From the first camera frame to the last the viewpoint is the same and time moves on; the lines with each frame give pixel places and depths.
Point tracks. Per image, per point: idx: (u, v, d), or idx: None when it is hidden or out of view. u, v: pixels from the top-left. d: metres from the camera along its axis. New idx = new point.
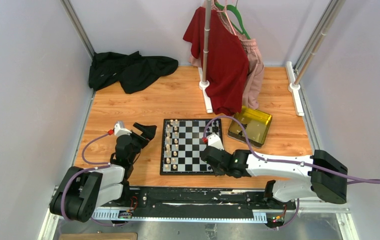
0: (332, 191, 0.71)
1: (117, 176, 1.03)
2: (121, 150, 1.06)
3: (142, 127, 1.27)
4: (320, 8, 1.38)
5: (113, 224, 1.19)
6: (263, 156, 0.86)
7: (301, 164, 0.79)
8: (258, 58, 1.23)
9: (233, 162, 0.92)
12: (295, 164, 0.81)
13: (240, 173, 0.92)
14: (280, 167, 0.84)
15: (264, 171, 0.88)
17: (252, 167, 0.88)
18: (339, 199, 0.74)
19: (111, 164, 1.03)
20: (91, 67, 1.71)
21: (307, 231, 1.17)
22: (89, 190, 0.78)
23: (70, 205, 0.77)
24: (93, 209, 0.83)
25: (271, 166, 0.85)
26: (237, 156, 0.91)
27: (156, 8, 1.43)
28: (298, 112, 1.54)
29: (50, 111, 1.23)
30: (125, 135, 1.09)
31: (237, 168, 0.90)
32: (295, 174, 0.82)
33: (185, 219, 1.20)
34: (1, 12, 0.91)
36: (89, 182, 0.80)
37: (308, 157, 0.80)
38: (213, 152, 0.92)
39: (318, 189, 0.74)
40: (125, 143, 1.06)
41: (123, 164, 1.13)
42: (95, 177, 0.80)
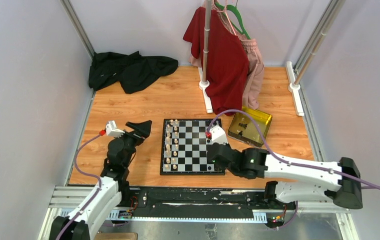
0: (356, 199, 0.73)
1: (109, 195, 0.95)
2: (113, 156, 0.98)
3: (135, 126, 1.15)
4: (320, 8, 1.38)
5: (113, 224, 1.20)
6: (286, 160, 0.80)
7: (330, 171, 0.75)
8: (258, 58, 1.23)
9: (247, 162, 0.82)
12: (323, 171, 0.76)
13: (254, 174, 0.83)
14: (305, 173, 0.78)
15: (283, 175, 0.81)
17: (273, 169, 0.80)
18: (355, 206, 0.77)
19: (101, 180, 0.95)
20: (91, 67, 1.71)
21: (307, 231, 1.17)
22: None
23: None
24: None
25: (294, 170, 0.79)
26: (252, 156, 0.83)
27: (156, 7, 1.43)
28: (298, 112, 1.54)
29: (50, 111, 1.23)
30: (116, 140, 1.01)
31: (253, 169, 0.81)
32: (321, 182, 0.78)
33: (185, 219, 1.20)
34: (1, 12, 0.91)
36: (76, 235, 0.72)
37: (336, 165, 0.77)
38: (225, 151, 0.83)
39: (342, 197, 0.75)
40: (117, 149, 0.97)
41: (118, 170, 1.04)
42: (82, 229, 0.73)
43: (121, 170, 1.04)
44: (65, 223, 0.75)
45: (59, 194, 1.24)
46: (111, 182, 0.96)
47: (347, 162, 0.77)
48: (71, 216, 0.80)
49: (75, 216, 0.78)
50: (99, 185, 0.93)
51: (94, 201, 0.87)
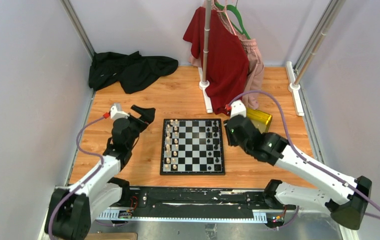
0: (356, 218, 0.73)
1: (113, 171, 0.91)
2: (118, 135, 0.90)
3: (141, 110, 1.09)
4: (320, 8, 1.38)
5: (113, 224, 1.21)
6: (305, 157, 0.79)
7: (344, 184, 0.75)
8: (258, 58, 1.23)
9: (264, 143, 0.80)
12: (337, 180, 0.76)
13: (266, 158, 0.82)
14: (318, 176, 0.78)
15: (294, 169, 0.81)
17: (288, 160, 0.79)
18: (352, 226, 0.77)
19: (103, 157, 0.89)
20: (91, 67, 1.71)
21: (307, 231, 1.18)
22: (77, 218, 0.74)
23: (61, 231, 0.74)
24: (87, 226, 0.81)
25: (308, 168, 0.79)
26: (269, 139, 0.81)
27: (156, 7, 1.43)
28: (298, 112, 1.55)
29: (50, 111, 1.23)
30: (123, 119, 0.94)
31: (267, 152, 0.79)
32: (330, 190, 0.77)
33: (185, 219, 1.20)
34: (1, 12, 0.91)
36: (77, 208, 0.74)
37: (352, 180, 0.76)
38: (246, 127, 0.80)
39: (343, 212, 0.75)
40: (123, 127, 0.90)
41: (121, 150, 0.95)
42: (83, 204, 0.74)
43: (124, 151, 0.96)
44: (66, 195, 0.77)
45: None
46: (113, 160, 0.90)
47: (367, 183, 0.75)
48: (72, 188, 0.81)
49: (76, 189, 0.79)
50: (102, 163, 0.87)
51: (96, 176, 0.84)
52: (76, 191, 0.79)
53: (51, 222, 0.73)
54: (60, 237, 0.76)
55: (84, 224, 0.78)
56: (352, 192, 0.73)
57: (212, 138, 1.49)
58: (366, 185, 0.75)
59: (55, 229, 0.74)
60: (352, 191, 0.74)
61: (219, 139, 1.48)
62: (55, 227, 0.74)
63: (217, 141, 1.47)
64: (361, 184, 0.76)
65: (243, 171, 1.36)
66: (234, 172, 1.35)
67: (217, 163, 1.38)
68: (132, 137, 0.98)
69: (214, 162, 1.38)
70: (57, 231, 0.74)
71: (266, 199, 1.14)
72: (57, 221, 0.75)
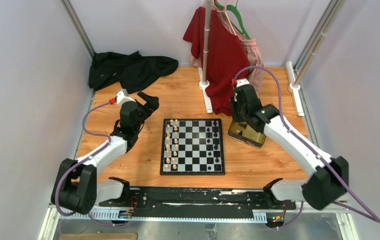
0: (321, 193, 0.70)
1: (119, 150, 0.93)
2: (125, 116, 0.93)
3: (146, 96, 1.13)
4: (320, 8, 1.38)
5: (113, 224, 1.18)
6: (288, 126, 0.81)
7: (317, 156, 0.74)
8: (258, 58, 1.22)
9: (259, 110, 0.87)
12: (311, 151, 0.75)
13: (256, 123, 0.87)
14: (296, 145, 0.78)
15: (278, 137, 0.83)
17: (272, 126, 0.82)
18: (317, 202, 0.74)
19: (111, 137, 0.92)
20: (91, 67, 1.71)
21: (307, 231, 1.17)
22: (85, 186, 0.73)
23: (69, 200, 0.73)
24: (94, 199, 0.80)
25: (289, 137, 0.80)
26: (265, 108, 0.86)
27: (156, 8, 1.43)
28: (298, 112, 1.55)
29: (50, 111, 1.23)
30: (131, 102, 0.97)
31: (258, 116, 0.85)
32: (304, 161, 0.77)
33: (185, 219, 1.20)
34: (1, 11, 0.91)
36: (84, 175, 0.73)
37: (327, 155, 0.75)
38: (248, 92, 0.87)
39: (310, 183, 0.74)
40: (130, 109, 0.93)
41: (127, 132, 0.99)
42: (90, 171, 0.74)
43: (131, 133, 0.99)
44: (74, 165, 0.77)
45: None
46: (119, 140, 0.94)
47: (342, 161, 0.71)
48: (81, 159, 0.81)
49: (84, 160, 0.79)
50: (110, 140, 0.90)
51: (104, 151, 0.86)
52: (84, 162, 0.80)
53: (58, 191, 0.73)
54: (67, 207, 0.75)
55: (91, 196, 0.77)
56: (322, 165, 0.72)
57: (212, 138, 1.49)
58: (341, 164, 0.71)
59: (62, 199, 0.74)
60: (323, 164, 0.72)
61: (219, 139, 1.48)
62: (62, 197, 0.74)
63: (217, 141, 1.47)
64: (336, 162, 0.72)
65: (243, 171, 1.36)
66: (234, 172, 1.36)
67: (217, 163, 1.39)
68: (138, 121, 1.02)
69: (214, 162, 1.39)
70: (64, 201, 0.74)
71: (266, 192, 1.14)
72: (64, 191, 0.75)
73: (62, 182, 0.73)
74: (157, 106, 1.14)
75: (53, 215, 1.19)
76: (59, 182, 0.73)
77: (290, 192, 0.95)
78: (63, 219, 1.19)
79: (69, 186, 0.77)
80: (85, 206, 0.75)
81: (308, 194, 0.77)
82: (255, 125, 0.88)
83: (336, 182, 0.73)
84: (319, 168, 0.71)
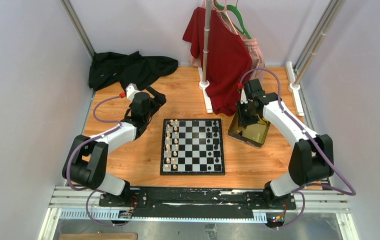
0: (301, 165, 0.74)
1: (128, 134, 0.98)
2: (137, 105, 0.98)
3: (155, 92, 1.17)
4: (320, 9, 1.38)
5: (113, 224, 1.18)
6: (283, 107, 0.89)
7: (302, 130, 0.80)
8: (259, 58, 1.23)
9: (261, 96, 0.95)
12: (298, 127, 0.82)
13: (257, 107, 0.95)
14: (287, 123, 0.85)
15: (274, 119, 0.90)
17: (269, 107, 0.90)
18: (300, 176, 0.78)
19: (122, 123, 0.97)
20: (91, 67, 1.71)
21: (307, 232, 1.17)
22: (95, 162, 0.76)
23: (79, 175, 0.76)
24: (102, 176, 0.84)
25: (282, 116, 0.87)
26: (267, 94, 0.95)
27: (155, 7, 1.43)
28: (298, 112, 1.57)
29: (50, 111, 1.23)
30: (144, 92, 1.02)
31: (259, 99, 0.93)
32: (290, 136, 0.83)
33: (185, 219, 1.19)
34: (0, 12, 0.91)
36: (96, 152, 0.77)
37: (313, 133, 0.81)
38: (253, 84, 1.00)
39: (294, 156, 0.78)
40: (143, 99, 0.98)
41: (137, 121, 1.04)
42: (101, 147, 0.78)
43: (140, 122, 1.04)
44: (86, 140, 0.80)
45: (59, 194, 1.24)
46: (130, 127, 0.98)
47: (327, 138, 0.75)
48: (93, 136, 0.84)
49: (97, 137, 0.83)
50: (120, 124, 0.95)
51: (115, 133, 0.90)
52: (96, 139, 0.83)
53: (70, 165, 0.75)
54: (77, 182, 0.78)
55: (100, 173, 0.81)
56: (305, 138, 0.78)
57: (212, 138, 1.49)
58: (324, 140, 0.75)
59: (73, 173, 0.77)
60: (307, 138, 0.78)
61: (219, 139, 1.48)
62: (73, 171, 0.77)
63: (217, 141, 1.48)
64: (320, 139, 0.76)
65: (243, 171, 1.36)
66: (234, 172, 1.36)
67: (217, 163, 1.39)
68: (148, 112, 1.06)
69: (214, 162, 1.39)
70: (75, 175, 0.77)
71: (266, 190, 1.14)
72: (75, 165, 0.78)
73: (74, 156, 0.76)
74: (164, 101, 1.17)
75: (53, 215, 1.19)
76: (71, 155, 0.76)
77: (286, 184, 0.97)
78: (63, 219, 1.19)
79: (79, 161, 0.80)
80: (94, 182, 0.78)
81: (293, 169, 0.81)
82: (256, 108, 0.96)
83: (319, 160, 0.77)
84: (301, 140, 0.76)
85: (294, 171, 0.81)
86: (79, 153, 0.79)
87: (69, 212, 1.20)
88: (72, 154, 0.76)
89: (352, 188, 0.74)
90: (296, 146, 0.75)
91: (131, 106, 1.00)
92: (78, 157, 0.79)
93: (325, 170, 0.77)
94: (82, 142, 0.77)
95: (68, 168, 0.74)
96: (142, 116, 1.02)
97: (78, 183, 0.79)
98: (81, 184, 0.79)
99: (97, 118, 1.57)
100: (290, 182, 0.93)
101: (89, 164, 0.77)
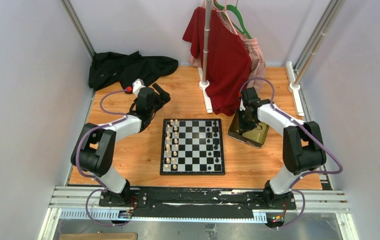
0: (291, 149, 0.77)
1: (134, 127, 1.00)
2: (142, 99, 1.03)
3: (160, 89, 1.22)
4: (320, 9, 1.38)
5: (113, 224, 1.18)
6: (274, 106, 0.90)
7: (290, 120, 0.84)
8: (260, 57, 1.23)
9: (255, 103, 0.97)
12: (288, 119, 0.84)
13: (253, 112, 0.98)
14: (278, 117, 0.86)
15: (268, 118, 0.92)
17: (262, 109, 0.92)
18: (292, 162, 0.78)
19: (128, 115, 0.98)
20: (91, 67, 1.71)
21: (307, 232, 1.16)
22: (103, 148, 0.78)
23: (88, 161, 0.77)
24: (109, 164, 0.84)
25: (274, 113, 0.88)
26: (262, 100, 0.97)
27: (155, 7, 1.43)
28: (298, 112, 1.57)
29: (50, 111, 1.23)
30: (149, 87, 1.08)
31: (254, 105, 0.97)
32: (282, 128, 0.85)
33: (185, 219, 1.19)
34: (1, 13, 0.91)
36: (104, 138, 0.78)
37: (300, 121, 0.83)
38: (249, 92, 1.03)
39: (285, 144, 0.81)
40: (147, 93, 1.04)
41: (141, 115, 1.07)
42: (109, 135, 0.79)
43: (145, 116, 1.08)
44: (95, 127, 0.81)
45: (59, 194, 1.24)
46: (135, 118, 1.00)
47: (314, 124, 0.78)
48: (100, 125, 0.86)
49: (105, 126, 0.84)
50: (126, 116, 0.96)
51: (121, 123, 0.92)
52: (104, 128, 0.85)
53: (79, 150, 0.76)
54: (86, 168, 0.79)
55: (108, 160, 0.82)
56: (293, 125, 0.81)
57: (212, 138, 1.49)
58: (312, 125, 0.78)
59: (82, 160, 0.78)
60: (295, 124, 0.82)
61: (219, 139, 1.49)
62: (82, 158, 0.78)
63: (217, 141, 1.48)
64: (308, 124, 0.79)
65: (243, 171, 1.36)
66: (234, 172, 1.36)
67: (217, 163, 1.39)
68: (152, 107, 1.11)
69: (214, 162, 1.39)
70: (83, 162, 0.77)
71: (266, 189, 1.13)
72: (84, 152, 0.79)
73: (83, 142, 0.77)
74: (168, 99, 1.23)
75: (53, 215, 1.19)
76: (80, 141, 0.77)
77: (284, 180, 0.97)
78: (63, 219, 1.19)
79: (87, 148, 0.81)
80: (102, 168, 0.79)
81: (286, 159, 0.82)
82: (252, 114, 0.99)
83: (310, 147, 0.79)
84: (290, 126, 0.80)
85: (288, 160, 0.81)
86: (87, 140, 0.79)
87: (69, 212, 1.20)
88: (81, 140, 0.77)
89: (338, 165, 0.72)
90: (284, 131, 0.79)
91: (136, 101, 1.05)
92: (87, 144, 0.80)
93: (318, 158, 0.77)
94: (91, 129, 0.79)
95: (77, 153, 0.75)
96: (147, 110, 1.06)
97: (86, 170, 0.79)
98: (89, 170, 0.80)
99: (105, 111, 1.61)
100: (288, 178, 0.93)
101: (97, 149, 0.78)
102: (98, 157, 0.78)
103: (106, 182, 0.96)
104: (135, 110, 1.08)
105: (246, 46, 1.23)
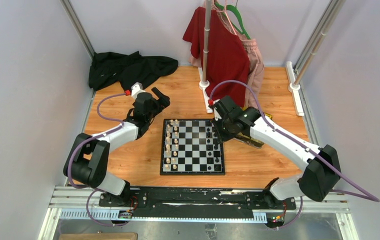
0: (319, 185, 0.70)
1: (131, 134, 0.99)
2: (140, 105, 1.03)
3: (160, 93, 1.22)
4: (320, 9, 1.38)
5: (113, 224, 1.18)
6: (273, 125, 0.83)
7: (306, 149, 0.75)
8: (258, 58, 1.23)
9: (242, 116, 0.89)
12: (300, 146, 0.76)
13: (241, 128, 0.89)
14: (284, 142, 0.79)
15: (266, 139, 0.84)
17: (257, 128, 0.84)
18: (318, 194, 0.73)
19: (124, 122, 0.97)
20: (91, 67, 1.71)
21: (307, 232, 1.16)
22: (97, 159, 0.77)
23: (80, 173, 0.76)
24: (103, 174, 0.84)
25: (276, 136, 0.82)
26: (246, 112, 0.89)
27: (155, 7, 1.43)
28: (298, 112, 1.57)
29: (50, 111, 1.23)
30: (146, 93, 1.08)
31: (241, 119, 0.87)
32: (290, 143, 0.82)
33: (185, 219, 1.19)
34: (1, 12, 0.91)
36: (97, 151, 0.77)
37: (315, 147, 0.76)
38: (226, 102, 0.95)
39: (306, 178, 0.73)
40: (145, 98, 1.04)
41: (139, 121, 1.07)
42: (103, 146, 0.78)
43: (142, 122, 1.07)
44: (89, 138, 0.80)
45: (59, 194, 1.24)
46: (131, 126, 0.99)
47: (331, 149, 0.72)
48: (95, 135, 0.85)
49: (99, 136, 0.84)
50: (123, 124, 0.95)
51: (117, 132, 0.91)
52: (98, 138, 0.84)
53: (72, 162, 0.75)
54: (78, 179, 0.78)
55: (101, 171, 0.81)
56: (312, 157, 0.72)
57: (212, 138, 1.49)
58: (329, 151, 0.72)
59: (75, 171, 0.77)
60: (313, 156, 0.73)
61: None
62: (74, 169, 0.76)
63: (217, 141, 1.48)
64: (324, 151, 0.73)
65: (243, 171, 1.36)
66: (234, 172, 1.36)
67: (217, 162, 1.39)
68: (150, 113, 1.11)
69: (214, 162, 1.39)
70: (76, 173, 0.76)
71: (266, 196, 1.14)
72: (77, 163, 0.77)
73: (76, 154, 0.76)
74: (167, 103, 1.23)
75: (53, 215, 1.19)
76: (73, 153, 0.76)
77: (287, 188, 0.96)
78: (63, 219, 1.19)
79: (81, 159, 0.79)
80: (95, 180, 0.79)
81: (305, 188, 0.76)
82: (240, 130, 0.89)
83: (329, 171, 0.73)
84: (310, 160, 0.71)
85: (308, 190, 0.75)
86: (80, 151, 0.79)
87: (69, 212, 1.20)
88: (74, 151, 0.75)
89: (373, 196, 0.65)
90: (307, 169, 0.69)
91: (134, 106, 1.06)
92: (80, 155, 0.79)
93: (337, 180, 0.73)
94: (85, 139, 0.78)
95: (69, 165, 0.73)
96: (145, 116, 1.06)
97: (78, 181, 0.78)
98: (82, 181, 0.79)
99: (100, 114, 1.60)
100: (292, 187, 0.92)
101: (90, 163, 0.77)
102: (91, 170, 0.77)
103: (103, 188, 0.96)
104: (132, 115, 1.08)
105: (244, 46, 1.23)
